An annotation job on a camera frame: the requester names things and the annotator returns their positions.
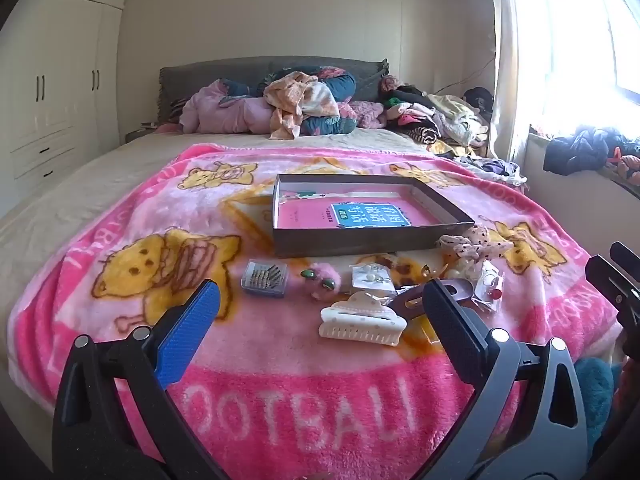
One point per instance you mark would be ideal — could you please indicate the cream curtain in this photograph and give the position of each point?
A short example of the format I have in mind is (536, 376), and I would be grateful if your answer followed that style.
(510, 60)

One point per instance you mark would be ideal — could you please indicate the pink book with teal label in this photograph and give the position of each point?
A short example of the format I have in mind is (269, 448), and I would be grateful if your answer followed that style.
(370, 215)

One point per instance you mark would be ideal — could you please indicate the pink fuzzy heart hair clip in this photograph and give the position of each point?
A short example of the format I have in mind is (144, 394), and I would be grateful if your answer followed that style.
(325, 290)

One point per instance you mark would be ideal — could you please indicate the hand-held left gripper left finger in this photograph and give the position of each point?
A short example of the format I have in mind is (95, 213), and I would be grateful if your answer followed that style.
(187, 330)

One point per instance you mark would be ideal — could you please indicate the dark blue floral quilt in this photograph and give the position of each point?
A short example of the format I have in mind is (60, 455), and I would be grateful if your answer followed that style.
(340, 85)

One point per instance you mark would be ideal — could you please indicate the cream wardrobe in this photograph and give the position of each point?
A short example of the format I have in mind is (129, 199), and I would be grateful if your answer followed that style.
(60, 60)

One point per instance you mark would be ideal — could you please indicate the pink dotted fabric bow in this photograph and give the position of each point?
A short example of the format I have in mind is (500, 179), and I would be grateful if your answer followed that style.
(475, 242)

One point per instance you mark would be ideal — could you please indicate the pearl hair clip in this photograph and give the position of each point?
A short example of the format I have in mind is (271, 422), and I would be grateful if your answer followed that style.
(462, 266)

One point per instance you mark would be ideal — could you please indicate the white claw hair clip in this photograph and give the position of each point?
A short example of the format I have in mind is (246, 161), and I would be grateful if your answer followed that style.
(360, 322)

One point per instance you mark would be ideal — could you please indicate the grey cardboard box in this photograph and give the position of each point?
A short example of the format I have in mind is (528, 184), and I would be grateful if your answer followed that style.
(350, 245)

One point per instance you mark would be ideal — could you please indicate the clear box of hair pins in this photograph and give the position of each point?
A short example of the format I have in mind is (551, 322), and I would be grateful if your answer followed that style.
(262, 277)

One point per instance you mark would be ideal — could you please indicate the pink fuzzy garment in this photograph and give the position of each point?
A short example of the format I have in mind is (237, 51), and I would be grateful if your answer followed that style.
(365, 115)

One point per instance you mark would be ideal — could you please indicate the dark garment on windowsill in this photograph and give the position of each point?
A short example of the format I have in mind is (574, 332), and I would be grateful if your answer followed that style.
(575, 152)

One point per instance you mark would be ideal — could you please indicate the bed with beige sheet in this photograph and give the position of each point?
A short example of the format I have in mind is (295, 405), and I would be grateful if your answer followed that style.
(100, 170)

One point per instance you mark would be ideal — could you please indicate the pile of mixed clothes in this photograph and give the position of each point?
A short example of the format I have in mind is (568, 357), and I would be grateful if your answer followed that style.
(440, 115)

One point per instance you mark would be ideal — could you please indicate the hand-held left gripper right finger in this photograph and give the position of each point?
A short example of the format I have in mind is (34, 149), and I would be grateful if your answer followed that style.
(445, 325)

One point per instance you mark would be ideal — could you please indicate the bag of purple clothes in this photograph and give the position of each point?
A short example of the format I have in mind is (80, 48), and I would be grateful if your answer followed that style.
(492, 167)

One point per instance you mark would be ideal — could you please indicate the window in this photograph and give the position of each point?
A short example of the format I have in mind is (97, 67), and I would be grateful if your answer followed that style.
(590, 50)

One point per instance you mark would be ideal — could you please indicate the pink printed blanket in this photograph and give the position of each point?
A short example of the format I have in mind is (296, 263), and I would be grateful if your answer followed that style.
(280, 410)

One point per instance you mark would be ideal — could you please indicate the orange white floral cloth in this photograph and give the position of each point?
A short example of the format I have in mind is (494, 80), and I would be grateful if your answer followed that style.
(295, 97)

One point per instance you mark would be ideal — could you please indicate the clear bag of earrings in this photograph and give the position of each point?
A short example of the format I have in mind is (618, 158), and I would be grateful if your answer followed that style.
(372, 277)

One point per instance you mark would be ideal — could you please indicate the dark cloth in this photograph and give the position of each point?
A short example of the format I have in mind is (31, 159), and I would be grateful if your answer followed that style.
(477, 97)

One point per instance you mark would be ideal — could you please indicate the clear bag with red bead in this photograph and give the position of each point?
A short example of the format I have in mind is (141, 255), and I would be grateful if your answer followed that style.
(490, 285)

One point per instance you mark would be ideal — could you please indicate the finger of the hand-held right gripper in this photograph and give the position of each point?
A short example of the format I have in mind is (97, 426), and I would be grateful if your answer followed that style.
(607, 282)
(627, 257)

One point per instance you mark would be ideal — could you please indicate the pink pajama garment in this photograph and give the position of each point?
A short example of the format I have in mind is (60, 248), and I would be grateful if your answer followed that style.
(220, 110)

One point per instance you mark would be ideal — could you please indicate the teal fuzzy cloth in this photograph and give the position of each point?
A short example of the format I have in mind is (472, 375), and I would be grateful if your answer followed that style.
(597, 390)

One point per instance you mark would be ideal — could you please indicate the pile of clothes on bed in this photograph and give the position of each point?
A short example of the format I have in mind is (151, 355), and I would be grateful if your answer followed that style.
(200, 75)

